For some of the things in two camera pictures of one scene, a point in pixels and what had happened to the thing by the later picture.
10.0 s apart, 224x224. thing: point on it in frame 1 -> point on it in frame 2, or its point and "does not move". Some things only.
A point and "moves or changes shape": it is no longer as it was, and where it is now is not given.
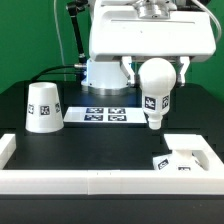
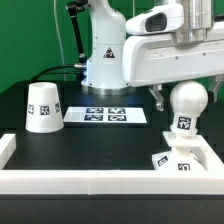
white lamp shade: (43, 110) does not move
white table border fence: (111, 181) does not move
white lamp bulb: (156, 79) moves or changes shape
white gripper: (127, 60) -> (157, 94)
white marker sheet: (105, 115) does not move
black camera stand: (74, 7) does not move
